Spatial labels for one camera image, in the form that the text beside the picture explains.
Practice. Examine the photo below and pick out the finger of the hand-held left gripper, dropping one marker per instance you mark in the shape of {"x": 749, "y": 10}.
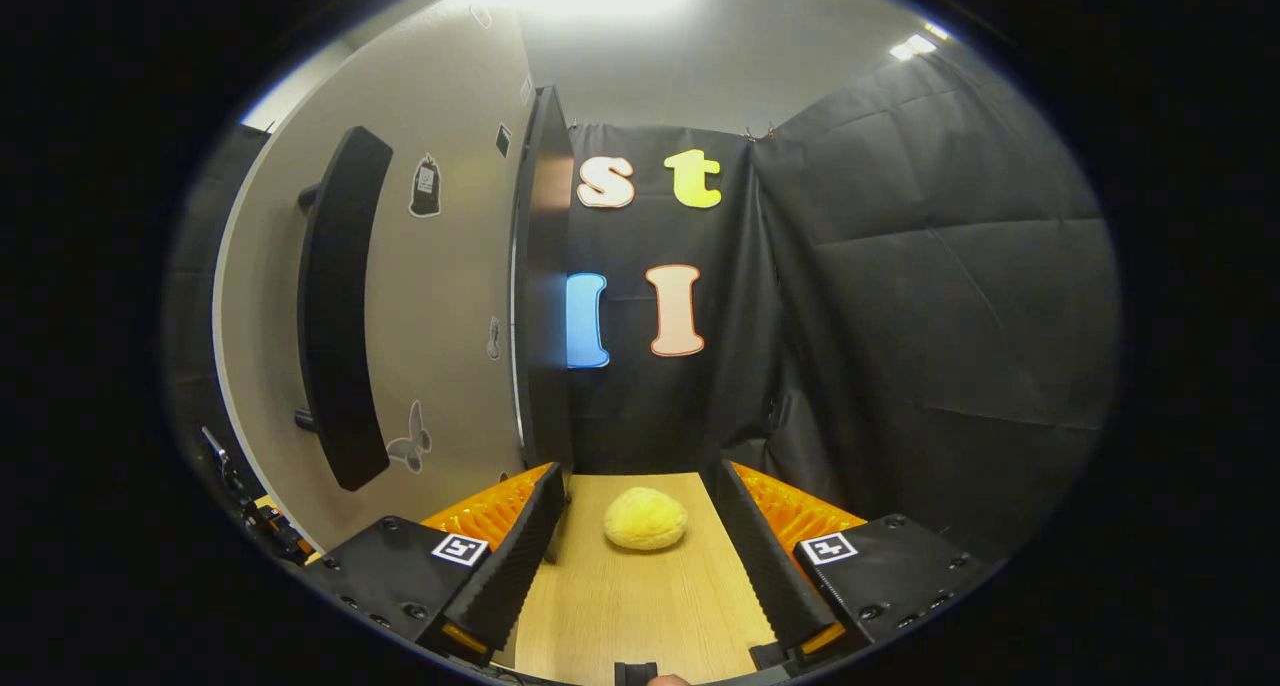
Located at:
{"x": 262, "y": 514}

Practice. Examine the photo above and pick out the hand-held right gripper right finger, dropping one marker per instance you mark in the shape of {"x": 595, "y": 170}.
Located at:
{"x": 765, "y": 566}

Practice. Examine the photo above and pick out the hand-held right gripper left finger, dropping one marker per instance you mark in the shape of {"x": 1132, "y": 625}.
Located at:
{"x": 515, "y": 571}

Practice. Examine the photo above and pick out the light grey cabinet door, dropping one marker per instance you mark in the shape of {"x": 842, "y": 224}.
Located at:
{"x": 450, "y": 296}

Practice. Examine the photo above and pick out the dark grey cabinet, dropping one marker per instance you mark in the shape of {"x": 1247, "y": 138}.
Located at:
{"x": 545, "y": 266}

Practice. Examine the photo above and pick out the yellow plush toy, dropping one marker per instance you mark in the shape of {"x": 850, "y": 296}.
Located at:
{"x": 645, "y": 518}

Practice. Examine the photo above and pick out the black backdrop cloth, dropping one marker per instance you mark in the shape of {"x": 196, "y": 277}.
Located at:
{"x": 920, "y": 316}

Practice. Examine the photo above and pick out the small metal clip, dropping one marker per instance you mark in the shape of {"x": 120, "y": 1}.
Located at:
{"x": 760, "y": 133}

